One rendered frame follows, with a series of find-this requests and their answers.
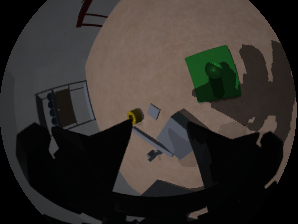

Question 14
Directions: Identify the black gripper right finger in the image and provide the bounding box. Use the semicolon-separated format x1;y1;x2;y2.
186;122;260;189

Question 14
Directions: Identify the grey flat bar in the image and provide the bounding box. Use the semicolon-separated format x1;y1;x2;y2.
132;126;173;158

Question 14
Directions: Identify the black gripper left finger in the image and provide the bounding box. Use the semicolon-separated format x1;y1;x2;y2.
51;119;133;191

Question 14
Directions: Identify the yellow round nut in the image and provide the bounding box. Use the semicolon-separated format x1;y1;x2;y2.
127;109;142;125

